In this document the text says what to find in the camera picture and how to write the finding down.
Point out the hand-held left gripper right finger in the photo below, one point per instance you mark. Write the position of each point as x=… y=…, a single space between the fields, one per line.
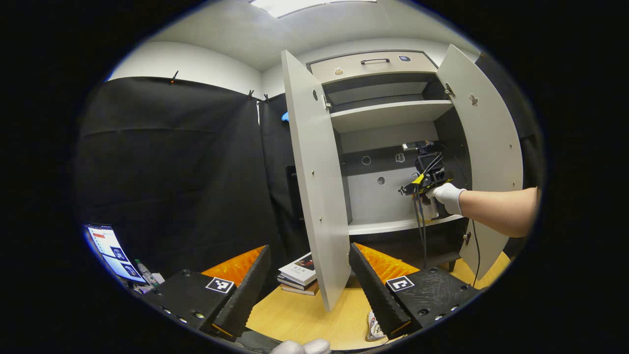
x=376 y=290

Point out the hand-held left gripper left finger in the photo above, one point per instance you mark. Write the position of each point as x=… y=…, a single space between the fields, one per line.
x=243 y=295

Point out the grey shoe cabinet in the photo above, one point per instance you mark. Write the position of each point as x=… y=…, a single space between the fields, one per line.
x=388 y=115

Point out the grey shoe cabinet door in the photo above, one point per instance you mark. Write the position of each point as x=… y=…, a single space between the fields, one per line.
x=319 y=196
x=491 y=137

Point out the grey cabinet drawer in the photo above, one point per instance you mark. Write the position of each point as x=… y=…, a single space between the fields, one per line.
x=373 y=66

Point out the brown book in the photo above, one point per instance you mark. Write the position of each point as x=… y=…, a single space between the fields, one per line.
x=300 y=289

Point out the white and black book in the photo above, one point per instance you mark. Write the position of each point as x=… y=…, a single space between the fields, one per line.
x=300 y=269

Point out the small plastic bottle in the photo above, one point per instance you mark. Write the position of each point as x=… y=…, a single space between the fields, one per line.
x=146 y=273

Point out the large ceiling light panel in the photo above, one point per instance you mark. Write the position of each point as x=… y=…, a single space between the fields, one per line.
x=304 y=6

